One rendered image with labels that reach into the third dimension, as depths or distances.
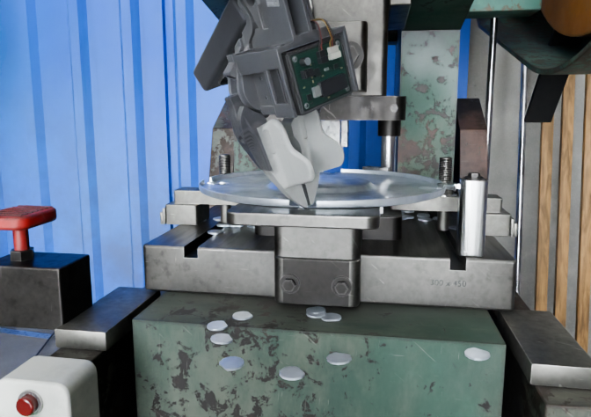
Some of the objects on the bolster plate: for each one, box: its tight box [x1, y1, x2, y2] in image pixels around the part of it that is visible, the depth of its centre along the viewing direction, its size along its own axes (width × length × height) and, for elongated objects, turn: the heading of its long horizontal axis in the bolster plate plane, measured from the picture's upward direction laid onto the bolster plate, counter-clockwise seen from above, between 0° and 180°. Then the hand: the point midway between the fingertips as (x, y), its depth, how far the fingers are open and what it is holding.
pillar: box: [381, 136, 397, 172], centre depth 79 cm, size 2×2×14 cm
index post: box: [456, 172, 488, 257], centre depth 60 cm, size 3×3×10 cm
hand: (299, 192), depth 48 cm, fingers closed
